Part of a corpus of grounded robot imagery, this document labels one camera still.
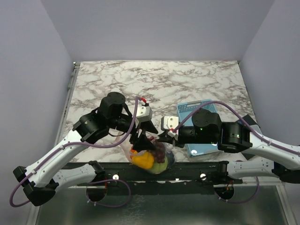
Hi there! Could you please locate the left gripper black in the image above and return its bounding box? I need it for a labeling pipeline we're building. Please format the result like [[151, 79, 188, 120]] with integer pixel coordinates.
[[109, 114, 159, 150]]

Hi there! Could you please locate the dark red grapes bunch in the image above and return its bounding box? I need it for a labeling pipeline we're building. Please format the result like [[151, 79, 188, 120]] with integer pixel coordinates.
[[150, 141, 165, 163]]

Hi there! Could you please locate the clear zip top bag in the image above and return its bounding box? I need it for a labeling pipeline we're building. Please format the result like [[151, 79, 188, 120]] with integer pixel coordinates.
[[120, 132, 175, 174]]

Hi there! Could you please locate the yellow bell pepper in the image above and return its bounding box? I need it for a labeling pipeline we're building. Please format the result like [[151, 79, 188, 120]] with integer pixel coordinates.
[[130, 150, 154, 170]]

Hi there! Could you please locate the green cabbage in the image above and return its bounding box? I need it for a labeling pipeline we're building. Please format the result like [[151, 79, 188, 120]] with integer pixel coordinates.
[[148, 158, 168, 174]]

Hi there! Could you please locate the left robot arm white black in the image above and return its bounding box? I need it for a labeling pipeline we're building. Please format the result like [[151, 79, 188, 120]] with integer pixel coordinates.
[[9, 92, 158, 207]]

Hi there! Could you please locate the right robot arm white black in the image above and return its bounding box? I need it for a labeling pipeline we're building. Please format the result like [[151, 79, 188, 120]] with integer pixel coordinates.
[[158, 109, 300, 184]]

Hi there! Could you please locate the light blue plastic basket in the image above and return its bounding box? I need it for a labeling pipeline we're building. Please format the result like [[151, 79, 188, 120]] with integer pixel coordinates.
[[176, 99, 218, 158]]

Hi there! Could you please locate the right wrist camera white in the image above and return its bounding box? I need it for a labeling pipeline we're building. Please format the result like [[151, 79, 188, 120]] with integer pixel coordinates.
[[161, 116, 179, 140]]

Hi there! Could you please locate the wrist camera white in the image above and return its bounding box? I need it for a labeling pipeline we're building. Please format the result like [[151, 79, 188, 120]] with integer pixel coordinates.
[[135, 97, 152, 124], [161, 116, 179, 140]]

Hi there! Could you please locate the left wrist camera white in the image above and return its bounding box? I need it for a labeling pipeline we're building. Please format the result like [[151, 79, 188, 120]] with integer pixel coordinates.
[[135, 97, 152, 124]]

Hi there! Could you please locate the black mounting rail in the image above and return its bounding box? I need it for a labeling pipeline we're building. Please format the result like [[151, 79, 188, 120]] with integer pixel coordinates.
[[85, 161, 242, 195]]

